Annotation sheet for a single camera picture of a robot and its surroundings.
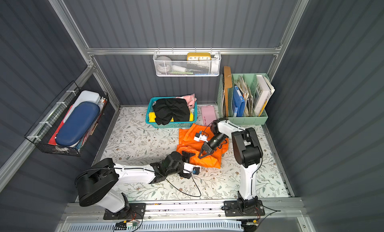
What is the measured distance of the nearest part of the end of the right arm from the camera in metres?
0.79

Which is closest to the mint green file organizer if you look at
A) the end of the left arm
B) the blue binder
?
the blue binder

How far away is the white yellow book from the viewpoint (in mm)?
955

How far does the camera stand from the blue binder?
969 mm
